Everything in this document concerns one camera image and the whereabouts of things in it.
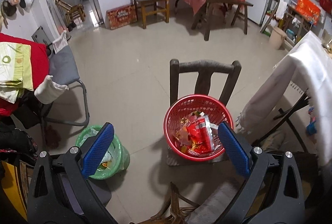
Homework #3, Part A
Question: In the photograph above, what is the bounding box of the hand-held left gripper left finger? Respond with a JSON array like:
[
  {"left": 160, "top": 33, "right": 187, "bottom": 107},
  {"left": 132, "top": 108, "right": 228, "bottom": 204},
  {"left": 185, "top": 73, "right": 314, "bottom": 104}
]
[{"left": 27, "top": 122, "right": 117, "bottom": 224}]

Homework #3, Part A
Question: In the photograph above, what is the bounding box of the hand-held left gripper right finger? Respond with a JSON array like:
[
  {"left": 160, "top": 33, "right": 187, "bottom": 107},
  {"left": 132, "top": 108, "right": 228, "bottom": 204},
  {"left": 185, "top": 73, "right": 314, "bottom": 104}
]
[{"left": 217, "top": 122, "right": 305, "bottom": 224}]

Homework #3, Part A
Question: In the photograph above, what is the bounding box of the green lined trash bin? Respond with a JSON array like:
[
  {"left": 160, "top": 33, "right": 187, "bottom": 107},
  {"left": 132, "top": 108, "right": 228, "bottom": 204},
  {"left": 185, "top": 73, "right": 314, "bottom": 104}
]
[{"left": 75, "top": 125, "right": 131, "bottom": 180}]

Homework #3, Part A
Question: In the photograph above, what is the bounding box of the red snack bag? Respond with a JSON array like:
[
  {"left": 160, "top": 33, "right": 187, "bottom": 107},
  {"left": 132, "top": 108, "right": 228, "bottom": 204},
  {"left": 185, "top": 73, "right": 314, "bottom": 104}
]
[{"left": 185, "top": 115, "right": 217, "bottom": 157}]

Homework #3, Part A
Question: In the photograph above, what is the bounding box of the pink floral plastic wrapper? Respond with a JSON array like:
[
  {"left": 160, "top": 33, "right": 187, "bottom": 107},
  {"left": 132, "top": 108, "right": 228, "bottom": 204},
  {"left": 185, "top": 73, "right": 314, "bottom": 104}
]
[{"left": 174, "top": 111, "right": 205, "bottom": 154}]

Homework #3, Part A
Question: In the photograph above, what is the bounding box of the red plastic basket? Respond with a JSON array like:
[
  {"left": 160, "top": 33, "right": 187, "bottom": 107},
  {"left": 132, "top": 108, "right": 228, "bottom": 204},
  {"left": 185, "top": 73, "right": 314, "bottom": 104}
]
[{"left": 163, "top": 94, "right": 234, "bottom": 161}]

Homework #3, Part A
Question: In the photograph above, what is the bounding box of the black folding table leg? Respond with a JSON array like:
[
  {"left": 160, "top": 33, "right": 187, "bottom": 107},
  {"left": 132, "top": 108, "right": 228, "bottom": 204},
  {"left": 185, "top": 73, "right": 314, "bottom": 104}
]
[{"left": 253, "top": 89, "right": 312, "bottom": 154}]

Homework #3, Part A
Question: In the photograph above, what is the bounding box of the white sock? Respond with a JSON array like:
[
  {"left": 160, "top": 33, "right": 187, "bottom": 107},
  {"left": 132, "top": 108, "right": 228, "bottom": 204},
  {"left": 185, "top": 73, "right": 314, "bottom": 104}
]
[{"left": 34, "top": 75, "right": 69, "bottom": 104}]

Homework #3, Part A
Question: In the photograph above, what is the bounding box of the black clothing pile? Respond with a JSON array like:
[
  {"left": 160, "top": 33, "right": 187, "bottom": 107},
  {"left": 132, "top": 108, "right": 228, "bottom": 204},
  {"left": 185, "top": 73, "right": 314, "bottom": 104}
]
[{"left": 0, "top": 89, "right": 50, "bottom": 165}]

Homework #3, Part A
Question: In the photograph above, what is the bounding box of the dark wooden chair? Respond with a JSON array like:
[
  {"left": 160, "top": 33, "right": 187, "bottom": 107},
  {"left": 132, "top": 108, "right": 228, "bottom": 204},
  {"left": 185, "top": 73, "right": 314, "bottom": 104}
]
[{"left": 166, "top": 58, "right": 242, "bottom": 167}]

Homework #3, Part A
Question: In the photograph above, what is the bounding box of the metal folding chair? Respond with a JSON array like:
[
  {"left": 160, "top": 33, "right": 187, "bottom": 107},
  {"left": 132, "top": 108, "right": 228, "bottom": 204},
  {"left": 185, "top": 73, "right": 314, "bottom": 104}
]
[{"left": 31, "top": 27, "right": 90, "bottom": 127}]

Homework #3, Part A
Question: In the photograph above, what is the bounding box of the yellow paper bag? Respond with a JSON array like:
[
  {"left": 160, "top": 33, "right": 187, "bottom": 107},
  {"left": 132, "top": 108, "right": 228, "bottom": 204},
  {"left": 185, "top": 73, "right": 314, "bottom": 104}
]
[{"left": 0, "top": 162, "right": 28, "bottom": 222}]

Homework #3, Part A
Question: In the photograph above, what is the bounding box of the white tablecloth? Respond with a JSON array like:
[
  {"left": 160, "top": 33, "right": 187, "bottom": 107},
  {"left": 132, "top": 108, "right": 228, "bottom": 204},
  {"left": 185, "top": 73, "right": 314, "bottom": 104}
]
[{"left": 237, "top": 30, "right": 332, "bottom": 167}]

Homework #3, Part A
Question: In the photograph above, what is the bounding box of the white hanging cloth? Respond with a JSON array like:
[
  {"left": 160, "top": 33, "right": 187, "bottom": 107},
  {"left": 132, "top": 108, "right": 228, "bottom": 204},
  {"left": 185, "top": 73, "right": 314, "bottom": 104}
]
[{"left": 53, "top": 30, "right": 68, "bottom": 53}]

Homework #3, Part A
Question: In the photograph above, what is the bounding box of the green white printed cloth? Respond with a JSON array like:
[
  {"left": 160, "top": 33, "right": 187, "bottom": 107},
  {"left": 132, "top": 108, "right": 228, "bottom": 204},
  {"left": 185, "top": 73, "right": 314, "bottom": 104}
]
[{"left": 0, "top": 42, "right": 33, "bottom": 103}]

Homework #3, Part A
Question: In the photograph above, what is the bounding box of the beige plastic bucket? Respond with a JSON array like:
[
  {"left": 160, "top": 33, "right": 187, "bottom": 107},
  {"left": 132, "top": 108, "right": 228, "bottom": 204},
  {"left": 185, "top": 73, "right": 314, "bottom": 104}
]
[{"left": 268, "top": 27, "right": 287, "bottom": 50}]

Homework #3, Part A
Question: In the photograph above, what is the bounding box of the red printed carton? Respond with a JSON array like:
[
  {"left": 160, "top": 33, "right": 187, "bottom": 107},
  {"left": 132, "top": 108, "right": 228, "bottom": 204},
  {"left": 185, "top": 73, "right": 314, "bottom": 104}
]
[{"left": 106, "top": 4, "right": 138, "bottom": 30}]

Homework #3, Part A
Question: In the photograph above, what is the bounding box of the wooden stool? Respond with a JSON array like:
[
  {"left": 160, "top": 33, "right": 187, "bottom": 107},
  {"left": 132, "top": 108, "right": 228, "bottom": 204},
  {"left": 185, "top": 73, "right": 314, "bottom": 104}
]
[{"left": 65, "top": 4, "right": 86, "bottom": 23}]

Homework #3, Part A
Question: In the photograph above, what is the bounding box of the dark wooden bench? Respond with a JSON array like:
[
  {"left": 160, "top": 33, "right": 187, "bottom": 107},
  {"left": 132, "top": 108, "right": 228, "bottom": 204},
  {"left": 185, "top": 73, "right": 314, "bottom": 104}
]
[{"left": 191, "top": 0, "right": 254, "bottom": 41}]

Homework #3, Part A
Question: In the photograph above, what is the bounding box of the orange gift box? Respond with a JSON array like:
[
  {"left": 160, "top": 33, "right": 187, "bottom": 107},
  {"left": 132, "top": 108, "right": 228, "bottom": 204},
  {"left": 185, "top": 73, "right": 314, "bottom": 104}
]
[{"left": 296, "top": 0, "right": 321, "bottom": 25}]

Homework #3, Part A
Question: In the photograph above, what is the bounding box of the red tote bag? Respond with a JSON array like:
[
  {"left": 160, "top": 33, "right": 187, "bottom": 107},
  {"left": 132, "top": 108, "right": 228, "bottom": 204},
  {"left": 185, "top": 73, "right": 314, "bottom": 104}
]
[{"left": 319, "top": 0, "right": 332, "bottom": 15}]

